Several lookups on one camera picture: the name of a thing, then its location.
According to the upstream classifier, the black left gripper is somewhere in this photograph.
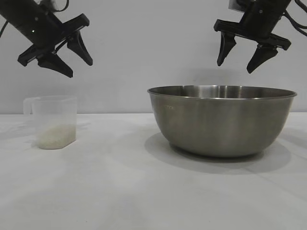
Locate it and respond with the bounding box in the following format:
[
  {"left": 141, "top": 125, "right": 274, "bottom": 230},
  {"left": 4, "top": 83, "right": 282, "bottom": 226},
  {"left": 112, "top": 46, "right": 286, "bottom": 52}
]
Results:
[{"left": 0, "top": 0, "right": 94, "bottom": 79}]

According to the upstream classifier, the clear plastic measuring cup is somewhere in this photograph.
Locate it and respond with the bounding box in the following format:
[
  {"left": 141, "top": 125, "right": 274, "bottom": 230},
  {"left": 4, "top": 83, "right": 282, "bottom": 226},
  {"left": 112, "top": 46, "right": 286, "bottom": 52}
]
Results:
[{"left": 23, "top": 95, "right": 78, "bottom": 150}]

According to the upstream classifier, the white rice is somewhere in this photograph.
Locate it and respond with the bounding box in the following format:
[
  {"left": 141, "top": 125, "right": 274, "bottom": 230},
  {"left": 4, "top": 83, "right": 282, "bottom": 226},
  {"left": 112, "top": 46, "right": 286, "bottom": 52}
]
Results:
[{"left": 37, "top": 124, "right": 77, "bottom": 150}]

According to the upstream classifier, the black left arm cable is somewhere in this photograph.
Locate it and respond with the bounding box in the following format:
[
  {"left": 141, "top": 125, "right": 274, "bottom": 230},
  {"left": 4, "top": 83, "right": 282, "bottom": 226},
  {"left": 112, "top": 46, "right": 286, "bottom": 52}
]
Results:
[{"left": 0, "top": 20, "right": 9, "bottom": 38}]

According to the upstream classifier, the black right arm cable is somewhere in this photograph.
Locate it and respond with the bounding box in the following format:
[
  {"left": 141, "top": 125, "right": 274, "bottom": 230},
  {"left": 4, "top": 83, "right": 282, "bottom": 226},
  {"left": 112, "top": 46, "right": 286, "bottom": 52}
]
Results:
[{"left": 279, "top": 0, "right": 307, "bottom": 37}]

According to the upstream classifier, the stainless steel mixing bowl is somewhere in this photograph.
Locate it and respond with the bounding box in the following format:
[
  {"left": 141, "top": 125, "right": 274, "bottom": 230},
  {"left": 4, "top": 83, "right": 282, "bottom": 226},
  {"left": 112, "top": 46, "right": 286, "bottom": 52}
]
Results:
[{"left": 146, "top": 84, "right": 298, "bottom": 158}]

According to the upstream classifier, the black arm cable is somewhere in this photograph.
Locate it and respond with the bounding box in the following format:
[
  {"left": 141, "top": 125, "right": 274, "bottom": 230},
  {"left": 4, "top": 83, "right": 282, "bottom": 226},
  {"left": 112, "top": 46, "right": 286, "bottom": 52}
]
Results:
[
  {"left": 0, "top": 20, "right": 9, "bottom": 38},
  {"left": 279, "top": 0, "right": 307, "bottom": 37}
]

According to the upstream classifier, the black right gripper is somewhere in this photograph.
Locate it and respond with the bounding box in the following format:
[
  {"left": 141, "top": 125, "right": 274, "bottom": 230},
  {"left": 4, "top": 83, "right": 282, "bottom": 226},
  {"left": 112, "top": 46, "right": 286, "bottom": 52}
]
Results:
[{"left": 213, "top": 0, "right": 292, "bottom": 74}]

